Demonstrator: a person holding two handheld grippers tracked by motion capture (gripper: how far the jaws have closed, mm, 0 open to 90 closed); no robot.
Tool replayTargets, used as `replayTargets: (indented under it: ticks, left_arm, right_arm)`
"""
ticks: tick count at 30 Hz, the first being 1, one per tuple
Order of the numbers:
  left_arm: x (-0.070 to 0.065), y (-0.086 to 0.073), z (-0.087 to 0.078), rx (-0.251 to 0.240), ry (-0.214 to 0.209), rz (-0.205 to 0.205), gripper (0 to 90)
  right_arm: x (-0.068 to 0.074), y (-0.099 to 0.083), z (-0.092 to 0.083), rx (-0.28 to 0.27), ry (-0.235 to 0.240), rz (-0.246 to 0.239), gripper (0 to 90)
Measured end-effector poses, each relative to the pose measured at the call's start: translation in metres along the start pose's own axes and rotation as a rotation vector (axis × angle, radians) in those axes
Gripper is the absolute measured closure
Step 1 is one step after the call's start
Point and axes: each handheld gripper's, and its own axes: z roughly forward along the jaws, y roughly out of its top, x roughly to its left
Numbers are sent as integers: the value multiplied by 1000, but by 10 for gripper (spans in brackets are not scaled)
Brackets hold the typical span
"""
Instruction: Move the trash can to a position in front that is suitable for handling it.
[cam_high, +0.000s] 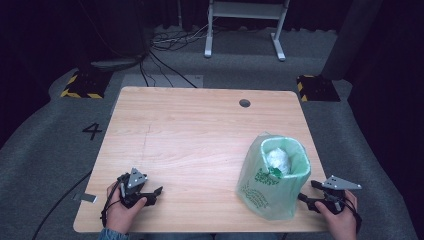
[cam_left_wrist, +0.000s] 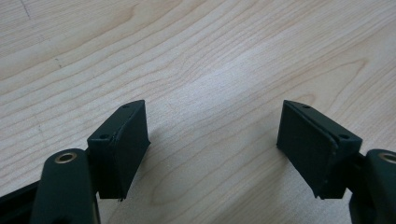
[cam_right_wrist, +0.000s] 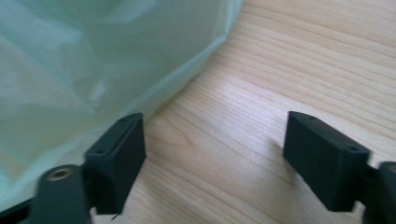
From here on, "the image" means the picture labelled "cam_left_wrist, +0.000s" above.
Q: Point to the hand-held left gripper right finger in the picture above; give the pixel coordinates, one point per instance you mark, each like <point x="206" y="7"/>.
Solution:
<point x="314" y="149"/>

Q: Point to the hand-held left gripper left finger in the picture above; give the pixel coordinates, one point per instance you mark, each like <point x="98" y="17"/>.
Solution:
<point x="120" y="155"/>

